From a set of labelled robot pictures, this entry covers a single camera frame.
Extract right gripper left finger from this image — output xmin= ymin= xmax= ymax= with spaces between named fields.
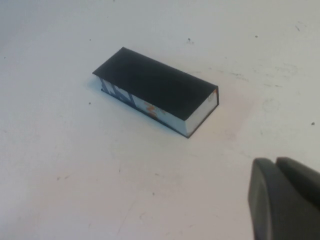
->
xmin=247 ymin=157 xmax=320 ymax=240

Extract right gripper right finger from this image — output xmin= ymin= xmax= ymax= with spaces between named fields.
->
xmin=276 ymin=156 xmax=320 ymax=200

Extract black glasses case printed sides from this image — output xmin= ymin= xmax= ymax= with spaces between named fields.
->
xmin=91 ymin=46 xmax=220 ymax=139

